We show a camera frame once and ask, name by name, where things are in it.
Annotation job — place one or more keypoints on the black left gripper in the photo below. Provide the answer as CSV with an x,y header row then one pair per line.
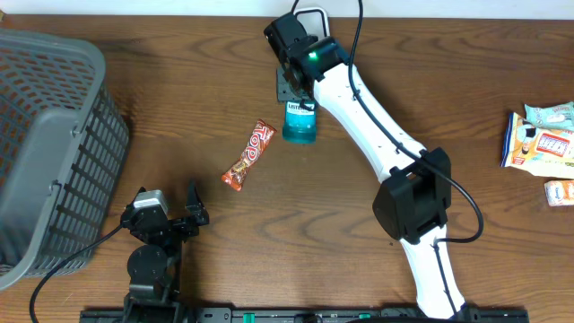
x,y
195,212

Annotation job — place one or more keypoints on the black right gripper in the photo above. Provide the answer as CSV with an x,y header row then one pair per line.
x,y
282,91

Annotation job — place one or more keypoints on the teal mouthwash bottle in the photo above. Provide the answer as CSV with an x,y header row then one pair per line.
x,y
300,122

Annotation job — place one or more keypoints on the orange chocolate bar wrapper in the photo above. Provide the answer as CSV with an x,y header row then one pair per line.
x,y
259,140

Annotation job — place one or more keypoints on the yellow snack bag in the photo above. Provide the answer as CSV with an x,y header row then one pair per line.
x,y
540,151

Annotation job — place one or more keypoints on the teal wet wipes pack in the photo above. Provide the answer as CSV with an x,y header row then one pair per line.
x,y
558,117

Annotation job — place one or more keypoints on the orange tissue pack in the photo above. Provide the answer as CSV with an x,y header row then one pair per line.
x,y
559,192

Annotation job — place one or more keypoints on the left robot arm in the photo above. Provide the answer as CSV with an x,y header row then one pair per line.
x,y
154,268

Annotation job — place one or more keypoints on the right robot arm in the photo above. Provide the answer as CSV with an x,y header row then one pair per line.
x,y
414,194

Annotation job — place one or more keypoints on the white barcode scanner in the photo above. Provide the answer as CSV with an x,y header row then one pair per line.
x,y
314,20

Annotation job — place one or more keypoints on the grey plastic mesh basket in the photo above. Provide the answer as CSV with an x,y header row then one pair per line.
x,y
63,145

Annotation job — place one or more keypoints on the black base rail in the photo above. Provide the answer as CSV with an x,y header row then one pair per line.
x,y
224,315

